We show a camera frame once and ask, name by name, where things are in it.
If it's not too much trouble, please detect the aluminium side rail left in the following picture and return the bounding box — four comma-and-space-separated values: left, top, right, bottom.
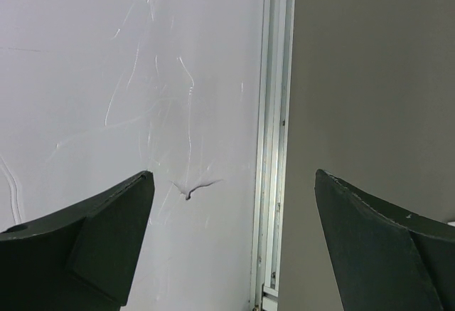
249, 0, 295, 310

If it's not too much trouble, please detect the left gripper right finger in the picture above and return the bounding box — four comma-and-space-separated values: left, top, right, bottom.
315, 169, 454, 310

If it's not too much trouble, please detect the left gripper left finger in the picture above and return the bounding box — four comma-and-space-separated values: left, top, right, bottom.
1, 171, 155, 310

